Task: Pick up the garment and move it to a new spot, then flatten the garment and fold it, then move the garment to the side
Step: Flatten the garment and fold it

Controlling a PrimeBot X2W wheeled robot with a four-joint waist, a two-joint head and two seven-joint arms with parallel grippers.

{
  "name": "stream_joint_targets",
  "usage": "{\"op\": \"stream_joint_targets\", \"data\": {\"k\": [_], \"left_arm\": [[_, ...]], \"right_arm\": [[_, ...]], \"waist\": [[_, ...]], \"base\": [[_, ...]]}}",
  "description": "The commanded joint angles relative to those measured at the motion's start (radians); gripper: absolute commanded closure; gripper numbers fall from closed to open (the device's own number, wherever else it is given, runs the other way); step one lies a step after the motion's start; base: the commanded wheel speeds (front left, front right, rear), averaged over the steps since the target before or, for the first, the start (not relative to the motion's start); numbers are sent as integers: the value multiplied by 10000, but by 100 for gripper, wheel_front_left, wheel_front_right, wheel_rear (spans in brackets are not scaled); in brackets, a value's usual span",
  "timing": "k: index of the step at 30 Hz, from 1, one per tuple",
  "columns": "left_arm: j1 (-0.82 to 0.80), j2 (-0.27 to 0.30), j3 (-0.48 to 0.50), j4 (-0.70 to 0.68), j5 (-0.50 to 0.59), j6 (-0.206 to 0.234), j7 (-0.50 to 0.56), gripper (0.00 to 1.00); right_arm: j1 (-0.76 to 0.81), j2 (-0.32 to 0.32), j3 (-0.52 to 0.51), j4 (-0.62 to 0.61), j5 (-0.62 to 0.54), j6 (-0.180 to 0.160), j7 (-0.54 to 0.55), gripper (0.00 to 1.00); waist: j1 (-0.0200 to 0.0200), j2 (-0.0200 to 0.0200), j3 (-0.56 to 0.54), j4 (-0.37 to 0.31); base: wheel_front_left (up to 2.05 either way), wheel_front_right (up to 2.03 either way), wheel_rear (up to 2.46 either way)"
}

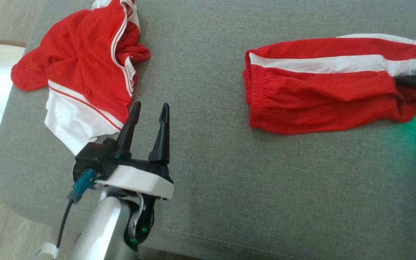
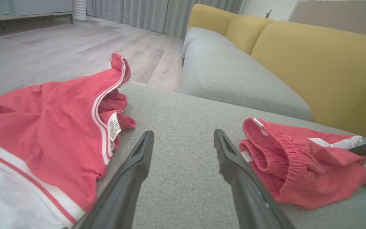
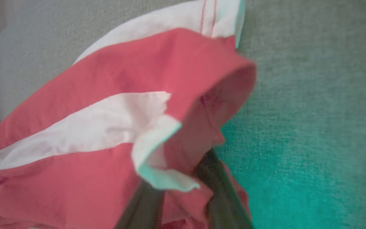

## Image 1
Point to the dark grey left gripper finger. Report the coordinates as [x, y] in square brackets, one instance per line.
[126, 133]
[161, 141]

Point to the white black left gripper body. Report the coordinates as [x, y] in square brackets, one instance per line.
[135, 178]

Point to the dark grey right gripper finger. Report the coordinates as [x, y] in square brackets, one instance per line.
[412, 81]

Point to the red white basketball jersey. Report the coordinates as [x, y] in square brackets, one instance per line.
[81, 65]

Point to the red shorts white stripe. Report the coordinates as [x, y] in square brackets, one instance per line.
[320, 97]

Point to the large grey sofa seat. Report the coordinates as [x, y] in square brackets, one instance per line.
[211, 180]

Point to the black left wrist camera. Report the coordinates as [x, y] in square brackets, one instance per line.
[92, 157]

